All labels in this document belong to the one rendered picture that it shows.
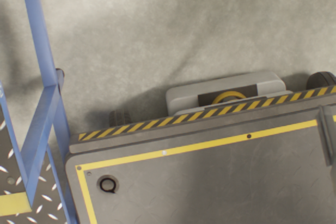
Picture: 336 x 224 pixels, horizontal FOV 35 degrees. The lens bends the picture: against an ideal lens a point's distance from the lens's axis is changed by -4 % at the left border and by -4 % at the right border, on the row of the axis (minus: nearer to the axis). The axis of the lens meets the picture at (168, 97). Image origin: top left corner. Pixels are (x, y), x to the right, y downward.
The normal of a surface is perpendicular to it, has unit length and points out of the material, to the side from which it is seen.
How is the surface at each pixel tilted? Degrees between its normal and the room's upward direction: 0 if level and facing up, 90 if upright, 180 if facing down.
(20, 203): 0
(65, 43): 0
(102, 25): 0
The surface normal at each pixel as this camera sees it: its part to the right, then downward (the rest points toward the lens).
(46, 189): 0.10, 0.33
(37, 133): -0.16, -0.93
